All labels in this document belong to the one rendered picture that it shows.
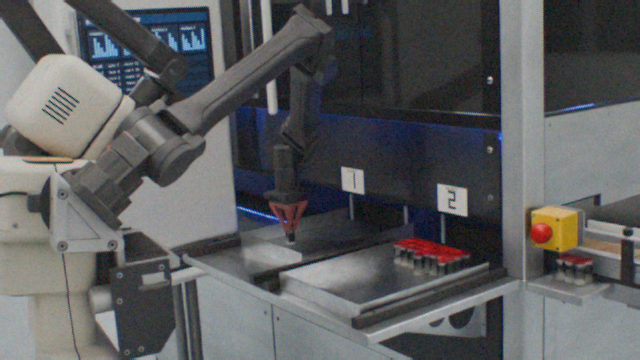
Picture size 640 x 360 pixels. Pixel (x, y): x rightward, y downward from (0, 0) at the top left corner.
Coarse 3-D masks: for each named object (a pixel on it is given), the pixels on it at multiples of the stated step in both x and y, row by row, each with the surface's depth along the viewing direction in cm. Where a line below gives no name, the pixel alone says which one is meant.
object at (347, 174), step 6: (342, 168) 197; (348, 168) 195; (342, 174) 197; (348, 174) 195; (360, 174) 191; (342, 180) 198; (348, 180) 196; (360, 180) 192; (342, 186) 198; (348, 186) 196; (360, 186) 192; (354, 192) 195; (360, 192) 193
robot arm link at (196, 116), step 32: (288, 32) 130; (320, 32) 137; (256, 64) 125; (288, 64) 130; (192, 96) 120; (224, 96) 121; (128, 128) 114; (192, 128) 117; (160, 160) 112; (192, 160) 119
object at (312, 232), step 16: (304, 224) 203; (320, 224) 206; (336, 224) 207; (352, 224) 206; (256, 240) 186; (272, 240) 195; (304, 240) 194; (320, 240) 193; (336, 240) 192; (352, 240) 180; (368, 240) 183; (272, 256) 182; (288, 256) 176; (304, 256) 172
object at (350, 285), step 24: (312, 264) 163; (336, 264) 167; (360, 264) 171; (384, 264) 171; (288, 288) 157; (312, 288) 149; (336, 288) 157; (360, 288) 156; (384, 288) 155; (408, 288) 145; (432, 288) 149; (336, 312) 144; (360, 312) 138
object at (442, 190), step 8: (440, 184) 170; (440, 192) 170; (456, 192) 166; (464, 192) 164; (440, 200) 170; (456, 200) 166; (464, 200) 165; (440, 208) 171; (448, 208) 169; (456, 208) 167; (464, 208) 165
